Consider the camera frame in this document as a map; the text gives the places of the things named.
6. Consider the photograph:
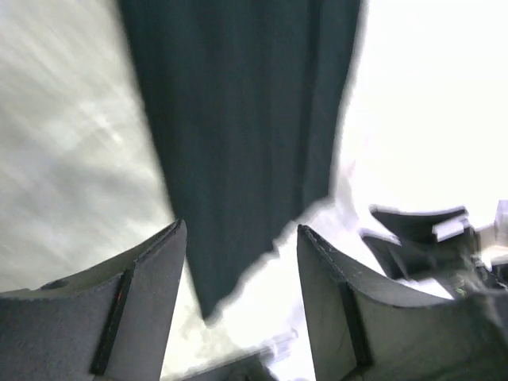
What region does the black t shirt blue logo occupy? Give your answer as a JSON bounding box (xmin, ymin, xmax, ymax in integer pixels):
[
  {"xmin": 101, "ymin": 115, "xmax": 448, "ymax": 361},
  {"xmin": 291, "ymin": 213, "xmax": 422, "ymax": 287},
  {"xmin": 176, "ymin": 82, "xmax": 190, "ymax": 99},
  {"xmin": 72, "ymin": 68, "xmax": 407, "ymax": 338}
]
[{"xmin": 117, "ymin": 0, "xmax": 362, "ymax": 319}]

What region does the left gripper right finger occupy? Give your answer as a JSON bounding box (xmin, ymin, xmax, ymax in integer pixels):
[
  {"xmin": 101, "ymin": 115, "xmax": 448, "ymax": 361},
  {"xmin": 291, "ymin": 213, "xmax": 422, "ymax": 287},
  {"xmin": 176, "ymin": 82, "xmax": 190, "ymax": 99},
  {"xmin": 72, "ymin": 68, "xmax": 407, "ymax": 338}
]
[{"xmin": 297, "ymin": 225, "xmax": 507, "ymax": 380}]

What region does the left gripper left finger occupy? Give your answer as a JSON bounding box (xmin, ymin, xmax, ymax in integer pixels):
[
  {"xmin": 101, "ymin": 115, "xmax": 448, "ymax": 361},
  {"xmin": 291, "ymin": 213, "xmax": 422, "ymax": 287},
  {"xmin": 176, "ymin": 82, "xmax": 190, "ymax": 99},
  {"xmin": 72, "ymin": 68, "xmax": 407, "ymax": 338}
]
[{"xmin": 1, "ymin": 221, "xmax": 187, "ymax": 380}]

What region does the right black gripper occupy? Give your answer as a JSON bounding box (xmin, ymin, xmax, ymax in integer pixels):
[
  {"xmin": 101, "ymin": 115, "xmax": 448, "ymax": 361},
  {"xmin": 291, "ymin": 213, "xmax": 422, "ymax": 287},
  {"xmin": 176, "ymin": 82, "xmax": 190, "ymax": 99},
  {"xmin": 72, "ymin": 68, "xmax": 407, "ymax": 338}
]
[{"xmin": 361, "ymin": 200, "xmax": 507, "ymax": 298}]

